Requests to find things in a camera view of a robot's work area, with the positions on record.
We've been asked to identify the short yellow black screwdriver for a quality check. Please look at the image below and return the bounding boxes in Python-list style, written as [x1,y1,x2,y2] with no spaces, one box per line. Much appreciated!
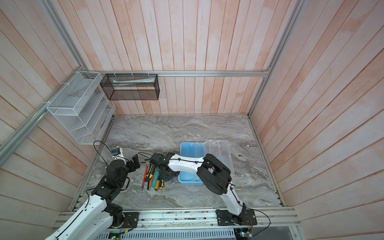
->
[159,177,164,189]

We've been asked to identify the blue translucent plastic toolbox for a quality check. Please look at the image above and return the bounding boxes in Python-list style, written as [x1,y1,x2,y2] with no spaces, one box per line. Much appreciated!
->
[178,139,235,186]

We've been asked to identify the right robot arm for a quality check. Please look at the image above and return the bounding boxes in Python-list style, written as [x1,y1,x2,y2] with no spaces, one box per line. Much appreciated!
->
[150,153,247,226]

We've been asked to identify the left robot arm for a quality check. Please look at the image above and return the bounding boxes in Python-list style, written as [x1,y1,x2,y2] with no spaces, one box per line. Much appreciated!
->
[47,155,141,240]

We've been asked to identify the yellow black handled screwdriver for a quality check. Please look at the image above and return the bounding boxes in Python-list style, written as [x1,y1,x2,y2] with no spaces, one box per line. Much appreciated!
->
[147,165,156,190]

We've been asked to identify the red handled hex key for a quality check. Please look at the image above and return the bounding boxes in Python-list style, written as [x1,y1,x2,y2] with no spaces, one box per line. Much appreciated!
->
[141,163,149,190]

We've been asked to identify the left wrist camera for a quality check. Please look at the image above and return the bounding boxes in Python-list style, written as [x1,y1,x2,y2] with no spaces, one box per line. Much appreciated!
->
[111,148,125,161]

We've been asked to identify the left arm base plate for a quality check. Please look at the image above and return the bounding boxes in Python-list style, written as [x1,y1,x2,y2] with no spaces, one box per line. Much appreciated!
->
[111,212,140,229]

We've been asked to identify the white wire mesh shelf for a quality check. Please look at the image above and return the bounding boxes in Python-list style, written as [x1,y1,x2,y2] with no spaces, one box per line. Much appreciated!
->
[47,71,115,145]

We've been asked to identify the aluminium front rail frame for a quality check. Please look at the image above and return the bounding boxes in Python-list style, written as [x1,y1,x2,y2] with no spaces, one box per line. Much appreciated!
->
[52,207,301,240]

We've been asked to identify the black mesh wall basket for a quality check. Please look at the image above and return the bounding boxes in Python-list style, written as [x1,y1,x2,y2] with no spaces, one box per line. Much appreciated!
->
[101,73,160,101]

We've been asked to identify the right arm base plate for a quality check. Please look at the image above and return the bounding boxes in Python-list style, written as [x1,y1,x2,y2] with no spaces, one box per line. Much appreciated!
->
[215,209,258,226]

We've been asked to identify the horizontal aluminium wall rail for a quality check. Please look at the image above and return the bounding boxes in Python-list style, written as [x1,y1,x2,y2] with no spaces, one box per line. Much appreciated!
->
[97,70,270,78]

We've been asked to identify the left aluminium wall rail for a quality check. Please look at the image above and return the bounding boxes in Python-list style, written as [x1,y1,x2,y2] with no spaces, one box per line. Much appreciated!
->
[1,66,87,167]

